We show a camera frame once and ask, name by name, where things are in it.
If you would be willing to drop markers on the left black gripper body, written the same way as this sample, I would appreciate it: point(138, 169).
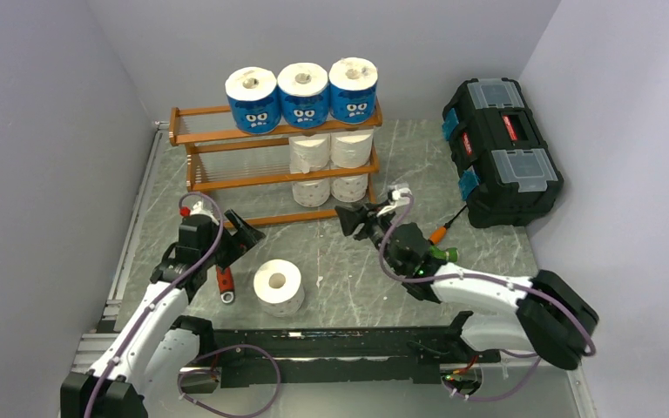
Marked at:
point(225, 252)

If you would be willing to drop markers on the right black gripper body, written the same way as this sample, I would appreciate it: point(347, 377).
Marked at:
point(375, 229)

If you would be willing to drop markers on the white roll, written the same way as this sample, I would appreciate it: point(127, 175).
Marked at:
point(309, 153)
point(278, 287)
point(312, 193)
point(350, 188)

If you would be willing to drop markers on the orange wooden two-tier shelf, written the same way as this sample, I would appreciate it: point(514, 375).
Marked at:
point(226, 159)

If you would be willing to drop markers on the white roll sideways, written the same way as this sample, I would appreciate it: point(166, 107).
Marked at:
point(351, 149)

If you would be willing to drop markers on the blue roll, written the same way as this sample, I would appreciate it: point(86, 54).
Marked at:
point(352, 86)
point(254, 99)
point(304, 95)

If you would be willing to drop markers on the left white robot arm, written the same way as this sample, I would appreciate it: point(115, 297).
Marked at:
point(160, 338)

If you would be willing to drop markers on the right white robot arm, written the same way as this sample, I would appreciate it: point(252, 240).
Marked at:
point(541, 313)

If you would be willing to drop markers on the green and white pipe fitting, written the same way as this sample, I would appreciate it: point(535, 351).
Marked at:
point(448, 254)

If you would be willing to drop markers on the black plastic toolbox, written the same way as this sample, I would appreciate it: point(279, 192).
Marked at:
point(507, 176)

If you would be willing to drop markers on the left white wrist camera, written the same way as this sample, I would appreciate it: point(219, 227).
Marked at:
point(200, 207)

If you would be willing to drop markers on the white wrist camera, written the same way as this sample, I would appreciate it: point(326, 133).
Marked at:
point(398, 195)
point(200, 207)

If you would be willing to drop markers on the red handled tool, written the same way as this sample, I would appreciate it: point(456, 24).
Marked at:
point(226, 285)

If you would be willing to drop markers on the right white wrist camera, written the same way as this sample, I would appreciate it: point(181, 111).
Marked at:
point(398, 195)

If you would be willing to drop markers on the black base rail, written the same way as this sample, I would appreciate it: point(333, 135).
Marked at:
point(244, 357)

